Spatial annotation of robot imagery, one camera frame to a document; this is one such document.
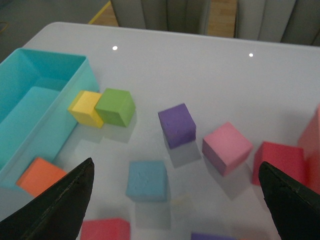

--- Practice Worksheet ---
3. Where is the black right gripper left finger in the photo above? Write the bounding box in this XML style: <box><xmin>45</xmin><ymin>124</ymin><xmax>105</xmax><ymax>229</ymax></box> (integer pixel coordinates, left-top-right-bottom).
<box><xmin>0</xmin><ymin>158</ymin><xmax>95</xmax><ymax>240</ymax></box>

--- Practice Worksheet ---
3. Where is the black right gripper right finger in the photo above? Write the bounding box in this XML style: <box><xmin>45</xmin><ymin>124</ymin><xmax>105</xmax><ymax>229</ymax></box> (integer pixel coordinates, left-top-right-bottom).
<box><xmin>258</xmin><ymin>161</ymin><xmax>320</xmax><ymax>240</ymax></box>

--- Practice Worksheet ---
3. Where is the light blue foam block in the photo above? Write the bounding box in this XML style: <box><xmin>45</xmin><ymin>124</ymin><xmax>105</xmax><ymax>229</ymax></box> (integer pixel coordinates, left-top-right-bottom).
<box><xmin>125</xmin><ymin>160</ymin><xmax>168</xmax><ymax>202</ymax></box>

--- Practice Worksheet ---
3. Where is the orange foam block left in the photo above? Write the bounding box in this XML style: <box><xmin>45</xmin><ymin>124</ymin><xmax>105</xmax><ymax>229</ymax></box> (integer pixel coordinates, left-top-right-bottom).
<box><xmin>16</xmin><ymin>157</ymin><xmax>67</xmax><ymax>198</ymax></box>

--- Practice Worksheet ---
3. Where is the red foam block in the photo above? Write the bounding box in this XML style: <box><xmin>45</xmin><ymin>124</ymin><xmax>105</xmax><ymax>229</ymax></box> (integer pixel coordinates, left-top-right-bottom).
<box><xmin>251</xmin><ymin>141</ymin><xmax>307</xmax><ymax>186</ymax></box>
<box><xmin>80</xmin><ymin>218</ymin><xmax>131</xmax><ymax>240</ymax></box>

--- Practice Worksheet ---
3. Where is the red foam block left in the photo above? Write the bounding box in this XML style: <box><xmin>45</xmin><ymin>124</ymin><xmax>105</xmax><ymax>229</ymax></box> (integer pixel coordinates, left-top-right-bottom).
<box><xmin>80</xmin><ymin>218</ymin><xmax>131</xmax><ymax>240</ymax></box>

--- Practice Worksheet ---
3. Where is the pink plastic tray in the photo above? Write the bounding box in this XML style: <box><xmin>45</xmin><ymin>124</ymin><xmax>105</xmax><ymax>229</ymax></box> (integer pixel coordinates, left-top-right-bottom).
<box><xmin>297</xmin><ymin>104</ymin><xmax>320</xmax><ymax>194</ymax></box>

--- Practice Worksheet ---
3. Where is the pink foam block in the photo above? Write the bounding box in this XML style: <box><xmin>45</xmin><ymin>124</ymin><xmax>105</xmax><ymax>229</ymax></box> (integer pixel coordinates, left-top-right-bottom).
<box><xmin>202</xmin><ymin>122</ymin><xmax>253</xmax><ymax>176</ymax></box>

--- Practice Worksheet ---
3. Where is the purple foam block near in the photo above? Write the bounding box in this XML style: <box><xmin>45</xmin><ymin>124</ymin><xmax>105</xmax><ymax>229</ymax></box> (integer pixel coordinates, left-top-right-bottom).
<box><xmin>190</xmin><ymin>233</ymin><xmax>236</xmax><ymax>240</ymax></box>

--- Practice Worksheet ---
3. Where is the purple foam block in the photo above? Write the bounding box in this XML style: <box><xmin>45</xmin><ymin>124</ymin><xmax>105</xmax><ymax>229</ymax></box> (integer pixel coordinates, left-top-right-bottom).
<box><xmin>158</xmin><ymin>103</ymin><xmax>197</xmax><ymax>149</ymax></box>
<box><xmin>190</xmin><ymin>233</ymin><xmax>236</xmax><ymax>240</ymax></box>

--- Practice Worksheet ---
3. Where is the yellow foam block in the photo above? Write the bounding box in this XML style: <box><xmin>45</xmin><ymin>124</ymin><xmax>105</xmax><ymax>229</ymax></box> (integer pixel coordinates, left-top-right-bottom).
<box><xmin>67</xmin><ymin>90</ymin><xmax>104</xmax><ymax>128</ymax></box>

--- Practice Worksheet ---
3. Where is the teal plastic tray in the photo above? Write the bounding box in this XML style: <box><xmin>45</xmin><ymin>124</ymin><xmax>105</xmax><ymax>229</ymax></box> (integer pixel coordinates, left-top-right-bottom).
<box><xmin>0</xmin><ymin>48</ymin><xmax>99</xmax><ymax>189</ymax></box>

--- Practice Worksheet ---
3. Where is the green foam block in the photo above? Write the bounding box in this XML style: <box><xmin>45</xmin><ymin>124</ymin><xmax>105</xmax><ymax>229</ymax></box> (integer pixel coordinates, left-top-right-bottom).
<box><xmin>94</xmin><ymin>88</ymin><xmax>136</xmax><ymax>127</ymax></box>

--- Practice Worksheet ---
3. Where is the purple foam block far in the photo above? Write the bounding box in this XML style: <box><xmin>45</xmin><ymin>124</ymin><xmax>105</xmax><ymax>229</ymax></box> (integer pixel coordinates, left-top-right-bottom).
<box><xmin>158</xmin><ymin>103</ymin><xmax>197</xmax><ymax>149</ymax></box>

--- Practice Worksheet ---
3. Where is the grey chair right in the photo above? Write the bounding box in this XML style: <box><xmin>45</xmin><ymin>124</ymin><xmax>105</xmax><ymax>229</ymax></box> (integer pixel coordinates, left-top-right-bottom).
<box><xmin>235</xmin><ymin>0</ymin><xmax>320</xmax><ymax>47</ymax></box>

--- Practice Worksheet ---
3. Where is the grey chair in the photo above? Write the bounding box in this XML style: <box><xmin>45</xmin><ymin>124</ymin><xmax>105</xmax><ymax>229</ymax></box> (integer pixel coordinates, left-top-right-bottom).
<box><xmin>235</xmin><ymin>0</ymin><xmax>320</xmax><ymax>47</ymax></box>
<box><xmin>111</xmin><ymin>0</ymin><xmax>211</xmax><ymax>35</ymax></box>

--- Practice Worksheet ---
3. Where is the grey chair left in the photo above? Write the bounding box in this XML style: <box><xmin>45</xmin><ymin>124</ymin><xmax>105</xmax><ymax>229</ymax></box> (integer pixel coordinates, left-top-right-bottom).
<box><xmin>111</xmin><ymin>0</ymin><xmax>211</xmax><ymax>35</ymax></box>

